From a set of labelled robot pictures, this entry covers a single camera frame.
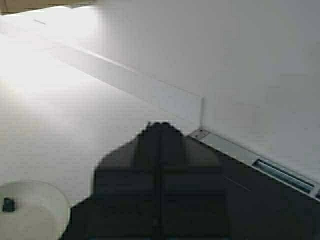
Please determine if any white frying pan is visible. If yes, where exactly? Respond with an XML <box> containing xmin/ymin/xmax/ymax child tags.
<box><xmin>0</xmin><ymin>180</ymin><xmax>71</xmax><ymax>240</ymax></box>

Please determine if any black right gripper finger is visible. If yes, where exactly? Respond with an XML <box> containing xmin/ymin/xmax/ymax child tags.
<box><xmin>160</xmin><ymin>122</ymin><xmax>228</xmax><ymax>240</ymax></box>

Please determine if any small black food piece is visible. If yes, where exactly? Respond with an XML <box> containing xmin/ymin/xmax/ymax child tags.
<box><xmin>2</xmin><ymin>197</ymin><xmax>16</xmax><ymax>213</ymax></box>

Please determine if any black glass stove range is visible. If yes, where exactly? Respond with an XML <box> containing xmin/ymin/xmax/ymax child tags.
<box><xmin>58</xmin><ymin>128</ymin><xmax>320</xmax><ymax>240</ymax></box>

